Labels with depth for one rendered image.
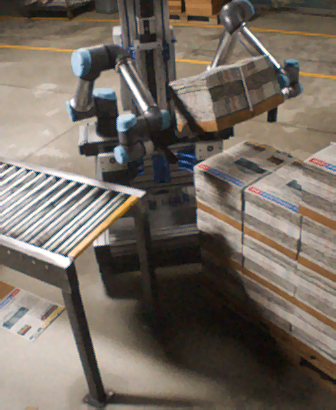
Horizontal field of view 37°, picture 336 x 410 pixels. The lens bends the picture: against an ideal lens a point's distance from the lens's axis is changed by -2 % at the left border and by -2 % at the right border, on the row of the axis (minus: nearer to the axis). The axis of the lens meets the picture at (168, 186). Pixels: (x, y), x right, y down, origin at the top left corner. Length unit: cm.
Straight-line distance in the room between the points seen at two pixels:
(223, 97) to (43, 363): 152
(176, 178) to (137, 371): 104
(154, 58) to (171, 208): 94
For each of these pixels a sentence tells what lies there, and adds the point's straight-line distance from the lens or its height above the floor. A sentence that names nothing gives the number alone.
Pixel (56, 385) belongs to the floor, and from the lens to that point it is 250.
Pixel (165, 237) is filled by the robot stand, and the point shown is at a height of 22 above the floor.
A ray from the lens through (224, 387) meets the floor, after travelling 239.
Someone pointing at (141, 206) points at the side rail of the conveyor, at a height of 75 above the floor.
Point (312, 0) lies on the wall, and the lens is 873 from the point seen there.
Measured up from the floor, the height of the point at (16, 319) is 1.
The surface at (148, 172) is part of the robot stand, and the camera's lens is 274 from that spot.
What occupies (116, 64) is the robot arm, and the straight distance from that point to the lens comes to 220.
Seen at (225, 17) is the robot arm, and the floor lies 138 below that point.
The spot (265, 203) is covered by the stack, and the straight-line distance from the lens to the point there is 202.
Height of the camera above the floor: 193
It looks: 31 degrees down
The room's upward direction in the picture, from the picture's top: 5 degrees counter-clockwise
